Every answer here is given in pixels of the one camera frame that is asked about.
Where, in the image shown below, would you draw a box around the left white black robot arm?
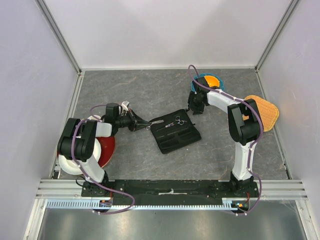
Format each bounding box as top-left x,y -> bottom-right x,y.
57,101 -> 151,197

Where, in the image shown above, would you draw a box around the red plate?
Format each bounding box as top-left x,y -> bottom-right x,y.
56,136 -> 117,168

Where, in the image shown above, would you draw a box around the pink-tinted scissors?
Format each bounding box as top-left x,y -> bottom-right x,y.
164,115 -> 187,129

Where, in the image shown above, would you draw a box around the right aluminium corner post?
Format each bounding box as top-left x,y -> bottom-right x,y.
254,0 -> 301,73

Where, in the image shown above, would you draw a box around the orange bowl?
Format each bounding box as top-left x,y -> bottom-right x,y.
204,75 -> 221,88

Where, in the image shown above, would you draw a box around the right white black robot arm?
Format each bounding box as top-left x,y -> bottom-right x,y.
187,76 -> 264,197

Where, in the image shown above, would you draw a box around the white plate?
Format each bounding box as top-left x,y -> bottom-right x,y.
58,138 -> 102,176

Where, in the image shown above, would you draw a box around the teal scalloped plate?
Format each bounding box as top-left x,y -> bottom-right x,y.
191,73 -> 226,93

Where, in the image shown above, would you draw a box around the aluminium corner post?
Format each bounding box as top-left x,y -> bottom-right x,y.
254,0 -> 301,73
34,0 -> 83,76

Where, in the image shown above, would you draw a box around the slotted cable duct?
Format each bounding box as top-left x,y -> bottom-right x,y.
46,199 -> 250,211

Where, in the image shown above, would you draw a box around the black zip tool case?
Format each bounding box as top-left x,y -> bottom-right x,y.
150,109 -> 202,155

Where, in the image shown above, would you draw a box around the orange woven mat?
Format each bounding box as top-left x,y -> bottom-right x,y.
244,95 -> 280,132

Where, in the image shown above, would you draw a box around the aluminium front rail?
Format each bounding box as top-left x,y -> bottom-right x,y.
35,179 -> 308,200

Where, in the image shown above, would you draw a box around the silver scissors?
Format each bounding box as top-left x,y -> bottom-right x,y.
145,119 -> 164,131

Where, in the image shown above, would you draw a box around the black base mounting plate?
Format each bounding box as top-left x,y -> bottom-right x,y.
81,178 -> 259,206

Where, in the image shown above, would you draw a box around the left aluminium corner post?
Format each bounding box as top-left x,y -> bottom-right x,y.
34,0 -> 83,76

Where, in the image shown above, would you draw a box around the pale yellow cup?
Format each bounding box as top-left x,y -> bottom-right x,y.
87,115 -> 102,122

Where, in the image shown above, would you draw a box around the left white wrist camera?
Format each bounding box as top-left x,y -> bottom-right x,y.
120,100 -> 130,116

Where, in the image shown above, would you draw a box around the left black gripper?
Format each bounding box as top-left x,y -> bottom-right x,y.
115,108 -> 151,133

